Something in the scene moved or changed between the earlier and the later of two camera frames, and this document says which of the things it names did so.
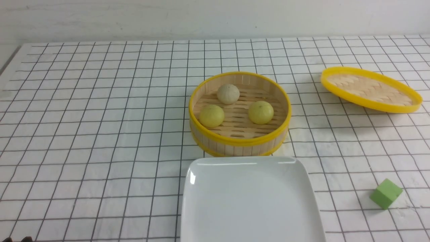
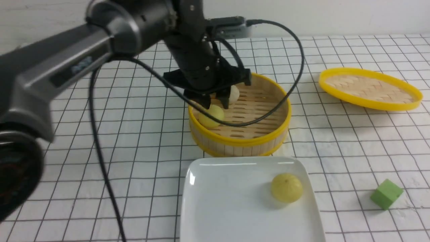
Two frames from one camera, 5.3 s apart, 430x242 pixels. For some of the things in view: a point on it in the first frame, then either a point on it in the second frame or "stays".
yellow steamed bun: [261, 112] → [286, 187]
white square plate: [249, 199] stays
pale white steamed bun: [228, 94] stays
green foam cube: [385, 193] stays
